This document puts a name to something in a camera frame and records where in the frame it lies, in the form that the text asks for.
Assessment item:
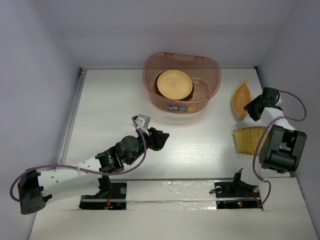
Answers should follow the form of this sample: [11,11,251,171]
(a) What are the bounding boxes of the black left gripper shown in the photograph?
[125,127,168,165]

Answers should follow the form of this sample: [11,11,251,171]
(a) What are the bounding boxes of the leaf shaped yellow dish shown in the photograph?
[231,79,252,120]

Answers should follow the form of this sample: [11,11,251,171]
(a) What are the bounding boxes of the rectangular woven bamboo tray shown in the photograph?
[233,126,266,155]

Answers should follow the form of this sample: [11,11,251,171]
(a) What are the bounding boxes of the dark rimmed beige plate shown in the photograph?
[154,76,194,101]

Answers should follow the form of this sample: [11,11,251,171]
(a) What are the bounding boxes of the round yellow plastic plate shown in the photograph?
[157,70,193,100]

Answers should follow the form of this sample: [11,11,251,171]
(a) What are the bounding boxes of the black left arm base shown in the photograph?
[79,176,127,211]

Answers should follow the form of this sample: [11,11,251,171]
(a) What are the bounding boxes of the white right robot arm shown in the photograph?
[243,87,307,174]

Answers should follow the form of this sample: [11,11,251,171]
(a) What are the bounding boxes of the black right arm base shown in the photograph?
[209,168,262,210]

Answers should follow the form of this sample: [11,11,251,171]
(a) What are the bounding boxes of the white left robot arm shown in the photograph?
[17,127,170,215]

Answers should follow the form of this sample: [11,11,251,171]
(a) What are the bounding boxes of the translucent brown plastic bin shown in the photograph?
[142,52,221,114]

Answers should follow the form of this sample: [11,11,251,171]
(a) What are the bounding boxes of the white foam board front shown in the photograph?
[28,176,317,240]

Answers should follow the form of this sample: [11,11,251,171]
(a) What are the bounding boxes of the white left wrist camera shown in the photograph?
[131,114,151,135]

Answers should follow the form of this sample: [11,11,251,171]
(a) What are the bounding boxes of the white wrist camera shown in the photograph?
[275,91,283,106]
[131,114,151,135]

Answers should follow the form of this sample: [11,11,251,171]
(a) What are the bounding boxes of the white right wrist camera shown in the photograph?
[275,91,283,106]

